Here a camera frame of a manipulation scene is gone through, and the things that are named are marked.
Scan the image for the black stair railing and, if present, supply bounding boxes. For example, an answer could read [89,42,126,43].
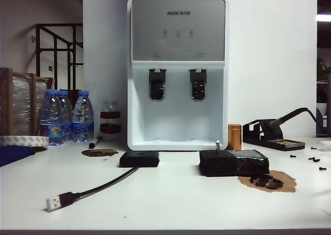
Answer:
[35,23,84,91]

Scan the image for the white water dispenser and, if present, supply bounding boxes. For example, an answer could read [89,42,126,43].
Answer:
[126,0,230,152]

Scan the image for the black rectangular box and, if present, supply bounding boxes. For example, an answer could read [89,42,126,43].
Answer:
[199,149,270,178]

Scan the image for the black dispenser tap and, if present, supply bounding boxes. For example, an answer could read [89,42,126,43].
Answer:
[189,68,208,101]
[148,68,168,101]

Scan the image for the golden metal cylinder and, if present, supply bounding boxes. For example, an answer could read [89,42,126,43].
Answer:
[227,124,243,151]

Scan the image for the water bottle colourful label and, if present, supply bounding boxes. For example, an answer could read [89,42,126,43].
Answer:
[39,89,65,146]

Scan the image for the blue cloth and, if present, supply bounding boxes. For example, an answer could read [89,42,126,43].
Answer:
[0,144,37,168]

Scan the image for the wooden frame with plastic wrap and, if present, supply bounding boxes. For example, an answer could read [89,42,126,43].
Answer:
[0,67,55,137]

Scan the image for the large brown paper patch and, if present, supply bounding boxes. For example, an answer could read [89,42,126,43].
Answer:
[235,169,297,193]

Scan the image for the black marker pen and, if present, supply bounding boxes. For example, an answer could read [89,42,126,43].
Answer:
[88,136,102,149]

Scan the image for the small brown paper patch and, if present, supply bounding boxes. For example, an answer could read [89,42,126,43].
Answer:
[81,148,119,158]

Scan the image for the black soldering iron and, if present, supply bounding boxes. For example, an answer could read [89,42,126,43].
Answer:
[266,107,331,137]

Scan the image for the white tape roll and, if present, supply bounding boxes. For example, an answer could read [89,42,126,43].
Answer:
[0,135,50,148]

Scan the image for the black USB hub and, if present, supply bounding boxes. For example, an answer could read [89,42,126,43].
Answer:
[119,151,160,168]

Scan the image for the water bottle blue label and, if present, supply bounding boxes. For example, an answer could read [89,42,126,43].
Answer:
[58,90,74,142]
[72,90,94,142]

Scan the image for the black soldering iron stand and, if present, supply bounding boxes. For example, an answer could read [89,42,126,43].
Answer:
[242,119,306,152]

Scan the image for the black USB cable with plug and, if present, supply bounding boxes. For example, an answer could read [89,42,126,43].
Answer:
[46,166,140,212]

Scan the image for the clear jar red bands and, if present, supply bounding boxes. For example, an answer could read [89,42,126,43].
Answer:
[99,100,122,140]

